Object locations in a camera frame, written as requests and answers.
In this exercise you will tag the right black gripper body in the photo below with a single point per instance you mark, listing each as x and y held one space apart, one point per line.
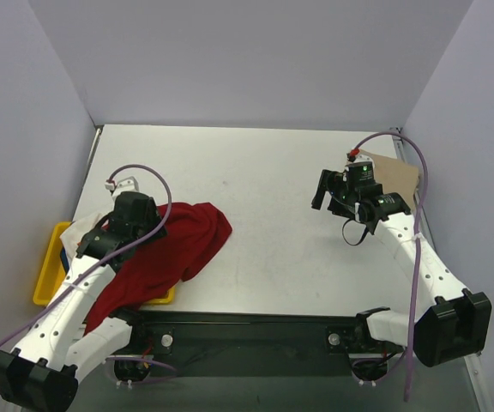
330 189

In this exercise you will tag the dark red t shirt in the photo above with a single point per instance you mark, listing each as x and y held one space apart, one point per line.
195 234

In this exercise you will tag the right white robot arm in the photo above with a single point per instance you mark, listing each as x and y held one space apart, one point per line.
446 320

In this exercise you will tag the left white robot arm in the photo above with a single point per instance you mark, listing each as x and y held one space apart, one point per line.
44 369

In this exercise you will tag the folded beige t shirt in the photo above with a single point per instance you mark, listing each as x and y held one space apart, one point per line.
396 176

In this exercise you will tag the white t shirt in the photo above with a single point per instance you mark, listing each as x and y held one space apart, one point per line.
71 237

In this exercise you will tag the navy blue t shirt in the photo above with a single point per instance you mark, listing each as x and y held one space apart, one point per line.
64 260

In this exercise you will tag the yellow plastic tray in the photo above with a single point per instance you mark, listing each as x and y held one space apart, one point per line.
51 274

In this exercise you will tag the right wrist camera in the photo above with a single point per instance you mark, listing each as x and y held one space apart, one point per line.
356 155

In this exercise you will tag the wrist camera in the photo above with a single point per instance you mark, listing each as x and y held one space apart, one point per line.
356 155
116 188

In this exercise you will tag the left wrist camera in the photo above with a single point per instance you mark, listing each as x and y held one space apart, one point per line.
116 188

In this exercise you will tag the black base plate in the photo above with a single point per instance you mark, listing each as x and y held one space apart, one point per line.
204 344

